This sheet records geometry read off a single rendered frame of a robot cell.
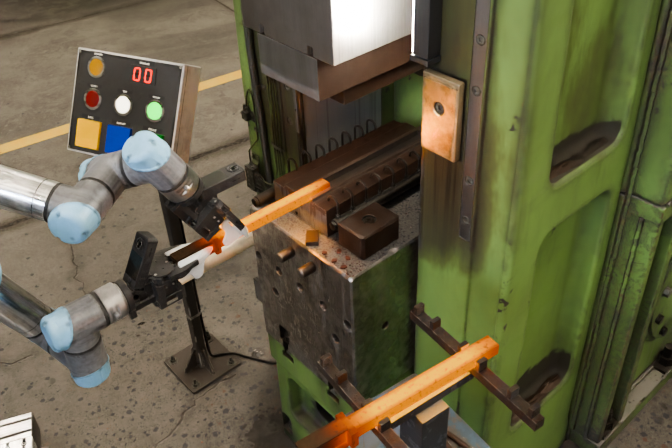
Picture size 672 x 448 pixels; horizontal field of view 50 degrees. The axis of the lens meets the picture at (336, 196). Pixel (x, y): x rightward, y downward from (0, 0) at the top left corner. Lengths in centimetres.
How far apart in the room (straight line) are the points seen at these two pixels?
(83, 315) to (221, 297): 151
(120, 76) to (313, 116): 52
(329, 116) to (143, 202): 177
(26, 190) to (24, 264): 201
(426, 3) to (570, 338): 111
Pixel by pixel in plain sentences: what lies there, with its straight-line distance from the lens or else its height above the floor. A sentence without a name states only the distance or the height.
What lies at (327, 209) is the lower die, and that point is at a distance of 163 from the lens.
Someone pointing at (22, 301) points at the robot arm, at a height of 102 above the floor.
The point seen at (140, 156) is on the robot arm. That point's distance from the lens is 133.
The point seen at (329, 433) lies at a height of 103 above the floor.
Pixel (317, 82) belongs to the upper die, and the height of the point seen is 131.
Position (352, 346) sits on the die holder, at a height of 70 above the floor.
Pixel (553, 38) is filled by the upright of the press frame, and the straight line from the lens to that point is 128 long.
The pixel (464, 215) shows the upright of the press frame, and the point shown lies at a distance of 151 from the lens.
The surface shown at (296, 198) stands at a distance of 164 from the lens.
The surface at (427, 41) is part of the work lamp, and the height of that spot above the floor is 143.
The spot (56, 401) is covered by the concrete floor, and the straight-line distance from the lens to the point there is 273.
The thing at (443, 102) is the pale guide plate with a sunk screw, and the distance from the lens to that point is 139.
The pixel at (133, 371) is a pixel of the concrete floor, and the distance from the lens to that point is 273.
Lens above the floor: 196
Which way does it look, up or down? 36 degrees down
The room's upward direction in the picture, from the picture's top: 3 degrees counter-clockwise
